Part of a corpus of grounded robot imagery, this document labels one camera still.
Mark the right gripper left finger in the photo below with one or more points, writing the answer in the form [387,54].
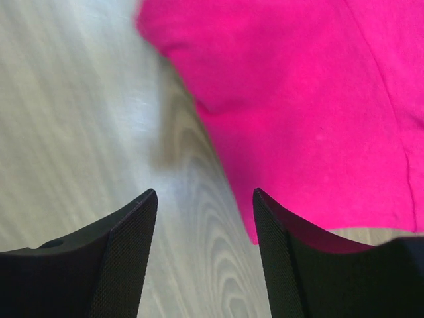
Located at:
[96,271]

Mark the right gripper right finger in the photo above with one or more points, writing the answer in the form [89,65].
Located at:
[311,272]

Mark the magenta pink t-shirt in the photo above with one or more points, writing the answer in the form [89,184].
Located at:
[318,103]

